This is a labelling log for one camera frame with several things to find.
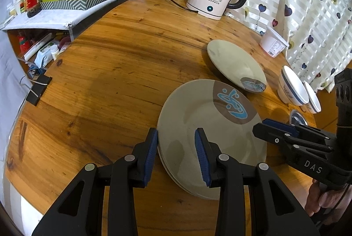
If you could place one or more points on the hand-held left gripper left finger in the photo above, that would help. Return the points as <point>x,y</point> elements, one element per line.
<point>150,155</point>

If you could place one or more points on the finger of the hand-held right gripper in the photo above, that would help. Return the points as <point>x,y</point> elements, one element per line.
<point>280,126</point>
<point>269,133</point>

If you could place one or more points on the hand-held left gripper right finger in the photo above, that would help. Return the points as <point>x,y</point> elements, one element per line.
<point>202,160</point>

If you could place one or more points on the white bowl blue rim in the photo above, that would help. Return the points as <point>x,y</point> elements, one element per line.
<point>312,100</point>
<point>293,84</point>

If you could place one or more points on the large grey plate blue print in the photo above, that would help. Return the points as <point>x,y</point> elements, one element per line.
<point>187,117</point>

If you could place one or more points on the small grey plate blue print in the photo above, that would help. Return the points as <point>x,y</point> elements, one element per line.
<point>231,62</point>

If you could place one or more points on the person's right hand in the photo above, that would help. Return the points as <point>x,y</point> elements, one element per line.
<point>319,199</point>

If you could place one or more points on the white plastic tub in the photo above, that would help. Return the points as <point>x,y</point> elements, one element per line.
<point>272,42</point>

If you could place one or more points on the black binder clip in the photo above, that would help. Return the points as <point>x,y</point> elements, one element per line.
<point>44,84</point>
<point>34,98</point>

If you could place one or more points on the small white bottle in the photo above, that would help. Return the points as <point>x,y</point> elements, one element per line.
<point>55,52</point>

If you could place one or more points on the white wipes pack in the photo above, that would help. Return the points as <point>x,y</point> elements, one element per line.
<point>44,56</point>

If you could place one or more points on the red bottle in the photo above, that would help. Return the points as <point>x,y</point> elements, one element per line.
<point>23,45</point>

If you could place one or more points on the white shelf board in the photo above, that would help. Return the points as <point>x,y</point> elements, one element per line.
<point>35,21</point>

